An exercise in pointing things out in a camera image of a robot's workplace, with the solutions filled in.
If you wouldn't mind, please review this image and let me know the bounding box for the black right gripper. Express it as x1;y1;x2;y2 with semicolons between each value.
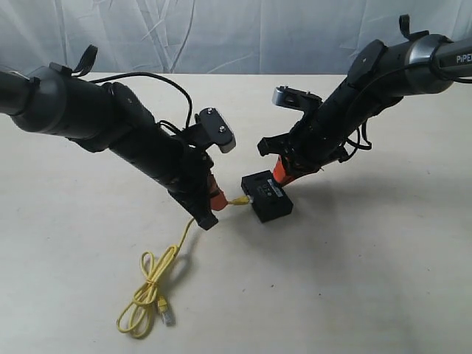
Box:
257;84;369;187

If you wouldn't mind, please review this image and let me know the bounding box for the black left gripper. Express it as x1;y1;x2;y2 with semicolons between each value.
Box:
108;122;227;230

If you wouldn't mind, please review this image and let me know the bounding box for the small black network box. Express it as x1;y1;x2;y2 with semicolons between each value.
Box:
241;170;294;223

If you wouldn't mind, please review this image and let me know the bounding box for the yellow ethernet cable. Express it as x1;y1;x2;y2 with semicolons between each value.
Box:
116;194;255;339

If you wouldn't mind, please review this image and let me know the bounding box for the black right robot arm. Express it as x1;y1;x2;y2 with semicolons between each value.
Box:
257;32;471;186

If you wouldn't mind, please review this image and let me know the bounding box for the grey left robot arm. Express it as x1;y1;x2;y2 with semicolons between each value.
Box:
1;63;235;230

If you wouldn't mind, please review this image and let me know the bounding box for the white backdrop cloth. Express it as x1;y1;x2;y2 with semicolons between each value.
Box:
1;1;471;74

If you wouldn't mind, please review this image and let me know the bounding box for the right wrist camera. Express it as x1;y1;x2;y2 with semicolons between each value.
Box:
272;86;322;112

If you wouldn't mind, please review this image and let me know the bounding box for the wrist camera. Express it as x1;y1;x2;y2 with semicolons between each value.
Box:
272;86;322;112
182;108;236;153

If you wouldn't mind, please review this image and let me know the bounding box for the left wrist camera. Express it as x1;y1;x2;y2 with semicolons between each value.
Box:
182;108;236;153

